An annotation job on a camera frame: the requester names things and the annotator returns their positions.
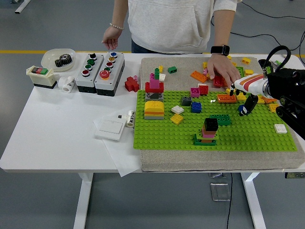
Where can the person's left hand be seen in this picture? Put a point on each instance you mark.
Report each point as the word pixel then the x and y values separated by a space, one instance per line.
pixel 220 68

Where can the person's right hand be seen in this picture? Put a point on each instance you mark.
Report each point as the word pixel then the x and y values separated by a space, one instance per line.
pixel 110 38

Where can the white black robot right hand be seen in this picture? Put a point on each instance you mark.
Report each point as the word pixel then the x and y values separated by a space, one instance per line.
pixel 252 84

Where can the red square brick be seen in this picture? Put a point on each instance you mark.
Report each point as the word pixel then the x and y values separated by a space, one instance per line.
pixel 204 90
pixel 217 82

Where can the blue square brick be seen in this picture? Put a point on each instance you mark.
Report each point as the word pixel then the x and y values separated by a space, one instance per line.
pixel 241 107
pixel 196 107

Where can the dark green long brick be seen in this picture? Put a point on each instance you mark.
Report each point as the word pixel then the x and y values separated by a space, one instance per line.
pixel 221 119

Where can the person's right forearm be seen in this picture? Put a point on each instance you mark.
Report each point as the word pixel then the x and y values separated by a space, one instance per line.
pixel 120 12

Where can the person's left forearm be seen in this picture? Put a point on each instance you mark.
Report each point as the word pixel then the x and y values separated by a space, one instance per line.
pixel 222 28

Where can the green studded baseplate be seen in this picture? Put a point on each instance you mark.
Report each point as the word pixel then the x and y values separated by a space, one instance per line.
pixel 162 138

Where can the amber yellow brick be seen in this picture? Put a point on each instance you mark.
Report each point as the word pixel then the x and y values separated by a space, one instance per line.
pixel 234 64

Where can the small pink brick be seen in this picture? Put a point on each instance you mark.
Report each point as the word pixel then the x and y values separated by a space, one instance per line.
pixel 205 71

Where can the yellow square plate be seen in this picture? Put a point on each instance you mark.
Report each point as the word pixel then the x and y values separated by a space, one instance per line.
pixel 241 97
pixel 176 119

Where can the black wristwatch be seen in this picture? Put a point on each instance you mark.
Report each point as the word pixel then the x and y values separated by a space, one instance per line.
pixel 220 50

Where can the lime green long brick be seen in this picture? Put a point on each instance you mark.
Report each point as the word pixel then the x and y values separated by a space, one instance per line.
pixel 240 71

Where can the orange long plate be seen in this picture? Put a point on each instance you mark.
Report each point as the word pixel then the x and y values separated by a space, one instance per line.
pixel 199 76

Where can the white thin plate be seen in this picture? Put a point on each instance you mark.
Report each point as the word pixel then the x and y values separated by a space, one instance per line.
pixel 202 84

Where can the orange long brick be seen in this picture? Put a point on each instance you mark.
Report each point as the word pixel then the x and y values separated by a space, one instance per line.
pixel 225 98

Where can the grey green tool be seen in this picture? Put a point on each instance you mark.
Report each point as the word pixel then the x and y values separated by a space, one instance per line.
pixel 276 63

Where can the magenta square brick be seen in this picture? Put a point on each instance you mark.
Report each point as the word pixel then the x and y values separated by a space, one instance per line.
pixel 195 93

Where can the grey emergency stop box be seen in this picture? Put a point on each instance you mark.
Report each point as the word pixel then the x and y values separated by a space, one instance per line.
pixel 112 82

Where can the tiny pink brick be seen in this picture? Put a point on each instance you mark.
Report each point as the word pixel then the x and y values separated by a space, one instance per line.
pixel 135 77

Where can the dark grey brick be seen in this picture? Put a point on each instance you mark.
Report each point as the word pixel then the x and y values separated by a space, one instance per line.
pixel 186 102

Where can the red cross brick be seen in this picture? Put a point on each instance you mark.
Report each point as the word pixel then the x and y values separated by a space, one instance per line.
pixel 131 84

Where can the grey four-button box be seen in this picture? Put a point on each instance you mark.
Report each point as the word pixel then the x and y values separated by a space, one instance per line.
pixel 83 82

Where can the white square plate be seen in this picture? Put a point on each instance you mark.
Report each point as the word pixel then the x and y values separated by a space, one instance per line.
pixel 280 128
pixel 177 109

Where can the dark metal gear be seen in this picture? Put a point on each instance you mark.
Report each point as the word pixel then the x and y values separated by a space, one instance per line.
pixel 63 60

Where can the black square brick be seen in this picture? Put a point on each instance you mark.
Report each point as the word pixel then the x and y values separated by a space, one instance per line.
pixel 210 124

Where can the person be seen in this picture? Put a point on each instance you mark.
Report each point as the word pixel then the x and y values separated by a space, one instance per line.
pixel 166 23

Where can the small green tall brick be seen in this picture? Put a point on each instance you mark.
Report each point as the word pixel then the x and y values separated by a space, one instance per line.
pixel 157 72

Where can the small white brick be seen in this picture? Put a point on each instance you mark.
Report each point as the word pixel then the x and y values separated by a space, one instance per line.
pixel 162 76

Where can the small yellow brick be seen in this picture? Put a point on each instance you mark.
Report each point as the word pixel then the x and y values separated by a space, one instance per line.
pixel 161 69

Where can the translucent white bowl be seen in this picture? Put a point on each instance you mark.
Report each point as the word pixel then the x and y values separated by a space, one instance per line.
pixel 51 57

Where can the red wide brick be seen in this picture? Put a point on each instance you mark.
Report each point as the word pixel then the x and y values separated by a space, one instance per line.
pixel 148 88

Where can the white pipe tee fitting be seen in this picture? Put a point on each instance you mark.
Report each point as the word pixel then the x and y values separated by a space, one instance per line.
pixel 68 84

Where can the tall pink brick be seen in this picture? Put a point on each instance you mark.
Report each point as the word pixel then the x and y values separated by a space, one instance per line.
pixel 155 83

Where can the salmon square brick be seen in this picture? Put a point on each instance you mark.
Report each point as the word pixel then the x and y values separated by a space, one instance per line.
pixel 209 133

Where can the light pink square brick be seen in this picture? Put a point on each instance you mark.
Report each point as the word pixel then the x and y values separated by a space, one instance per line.
pixel 209 136

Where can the grey arch brick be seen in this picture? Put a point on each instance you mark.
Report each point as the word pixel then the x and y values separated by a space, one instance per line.
pixel 148 97

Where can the yellow dome brick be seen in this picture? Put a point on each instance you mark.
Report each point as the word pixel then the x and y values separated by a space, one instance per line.
pixel 154 105

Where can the orange thin brick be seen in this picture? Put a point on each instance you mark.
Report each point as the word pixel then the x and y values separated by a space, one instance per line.
pixel 154 112

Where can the grey flat brick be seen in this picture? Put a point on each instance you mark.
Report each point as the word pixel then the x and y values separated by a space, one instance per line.
pixel 154 117

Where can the white labelled cylinder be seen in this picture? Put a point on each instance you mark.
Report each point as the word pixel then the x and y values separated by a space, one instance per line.
pixel 130 119

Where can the white furniture foot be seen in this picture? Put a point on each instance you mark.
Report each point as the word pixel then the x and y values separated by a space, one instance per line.
pixel 22 6

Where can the black under-table control box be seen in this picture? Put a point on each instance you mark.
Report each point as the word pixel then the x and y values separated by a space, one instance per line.
pixel 295 175

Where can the metal floor box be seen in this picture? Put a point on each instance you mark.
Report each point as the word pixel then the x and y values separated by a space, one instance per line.
pixel 219 192

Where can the white table leg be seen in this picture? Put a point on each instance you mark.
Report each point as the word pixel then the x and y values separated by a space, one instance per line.
pixel 253 202
pixel 83 202

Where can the white paper sheet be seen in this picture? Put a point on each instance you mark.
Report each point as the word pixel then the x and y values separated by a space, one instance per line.
pixel 121 157

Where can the dark green frame brick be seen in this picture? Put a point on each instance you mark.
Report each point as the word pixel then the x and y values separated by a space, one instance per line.
pixel 196 142

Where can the beige red-green switch box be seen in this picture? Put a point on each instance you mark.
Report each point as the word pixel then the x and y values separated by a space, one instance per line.
pixel 43 77

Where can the white wall switch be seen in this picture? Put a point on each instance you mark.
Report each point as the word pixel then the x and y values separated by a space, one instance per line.
pixel 109 128

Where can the metal under-table bracket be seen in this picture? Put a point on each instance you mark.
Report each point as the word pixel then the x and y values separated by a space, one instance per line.
pixel 216 175

